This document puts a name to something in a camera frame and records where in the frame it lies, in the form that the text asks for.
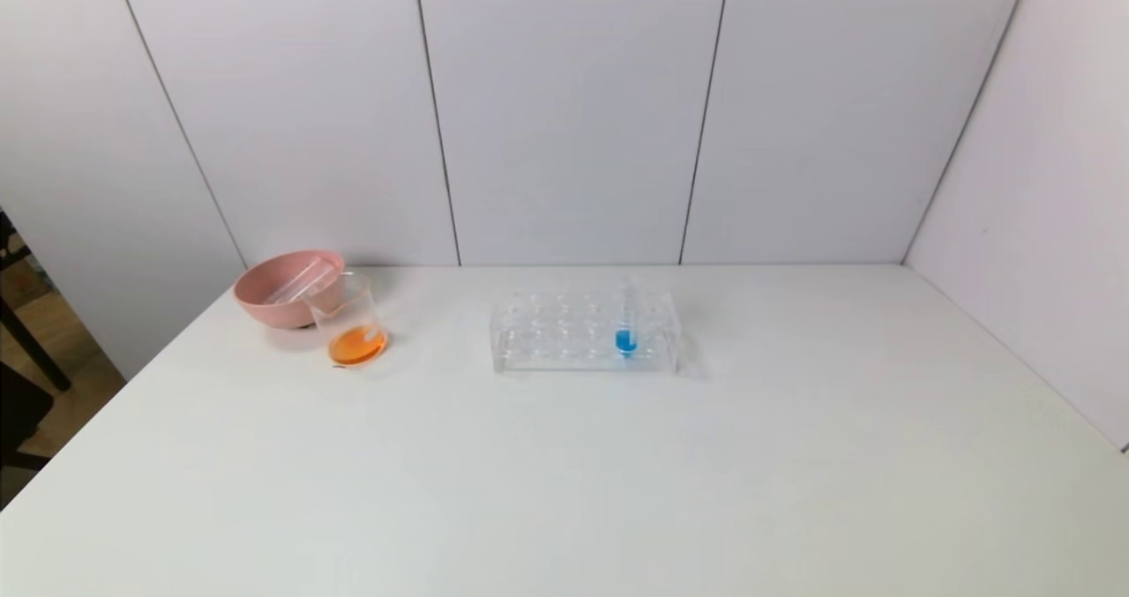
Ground pink plastic bowl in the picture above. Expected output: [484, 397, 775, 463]
[234, 250, 347, 330]

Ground black angular panel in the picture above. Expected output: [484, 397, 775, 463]
[0, 363, 54, 470]

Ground test tube with blue pigment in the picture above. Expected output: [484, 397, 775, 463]
[614, 275, 642, 360]

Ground test tube with yellow pigment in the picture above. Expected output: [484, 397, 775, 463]
[287, 262, 343, 308]

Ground clear acrylic test tube rack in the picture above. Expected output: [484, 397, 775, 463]
[490, 287, 685, 378]

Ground clear glass beaker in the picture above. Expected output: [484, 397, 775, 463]
[304, 270, 390, 368]

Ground black metal stand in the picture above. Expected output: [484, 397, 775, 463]
[0, 209, 72, 393]

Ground test tube with red pigment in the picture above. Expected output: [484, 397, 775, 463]
[263, 257, 329, 306]

